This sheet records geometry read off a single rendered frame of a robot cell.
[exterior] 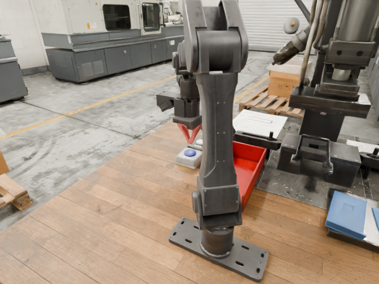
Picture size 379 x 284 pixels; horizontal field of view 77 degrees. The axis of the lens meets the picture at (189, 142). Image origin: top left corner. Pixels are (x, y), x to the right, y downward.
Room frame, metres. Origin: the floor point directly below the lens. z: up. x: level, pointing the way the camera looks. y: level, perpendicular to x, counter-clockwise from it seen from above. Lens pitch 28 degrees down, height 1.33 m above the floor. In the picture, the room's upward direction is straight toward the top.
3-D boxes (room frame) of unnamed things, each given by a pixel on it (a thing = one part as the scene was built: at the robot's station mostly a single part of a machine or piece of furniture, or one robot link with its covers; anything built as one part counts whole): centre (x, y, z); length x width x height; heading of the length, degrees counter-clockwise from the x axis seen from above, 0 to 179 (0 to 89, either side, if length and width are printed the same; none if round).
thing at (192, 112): (0.66, 0.00, 1.09); 0.10 x 0.07 x 0.07; 151
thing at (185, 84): (0.67, 0.00, 1.15); 0.07 x 0.06 x 0.07; 9
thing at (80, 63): (7.47, 1.22, 0.49); 5.51 x 1.02 x 0.97; 149
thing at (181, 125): (0.67, -0.01, 1.01); 0.07 x 0.07 x 0.09; 61
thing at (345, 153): (0.61, -0.38, 0.98); 0.20 x 0.10 x 0.01; 62
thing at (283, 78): (3.93, -1.63, 0.40); 0.67 x 0.60 x 0.50; 144
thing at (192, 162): (0.66, 0.00, 0.90); 0.07 x 0.07 x 0.06; 62
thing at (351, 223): (0.40, -0.36, 0.93); 0.15 x 0.07 x 0.03; 144
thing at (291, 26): (0.92, -0.40, 1.25); 0.19 x 0.07 x 0.19; 62
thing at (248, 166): (0.56, -0.13, 0.93); 0.25 x 0.12 x 0.06; 152
